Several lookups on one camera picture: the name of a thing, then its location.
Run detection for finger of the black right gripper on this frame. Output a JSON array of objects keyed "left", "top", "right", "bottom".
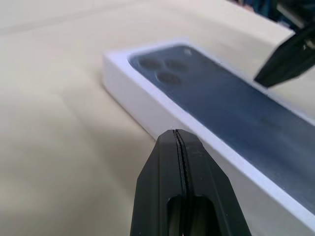
[{"left": 253, "top": 24, "right": 315, "bottom": 89}]

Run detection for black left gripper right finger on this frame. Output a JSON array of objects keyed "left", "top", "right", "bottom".
[{"left": 175, "top": 129, "right": 252, "bottom": 236}]

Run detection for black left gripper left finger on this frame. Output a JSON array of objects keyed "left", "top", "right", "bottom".
[{"left": 129, "top": 129, "right": 186, "bottom": 236}]

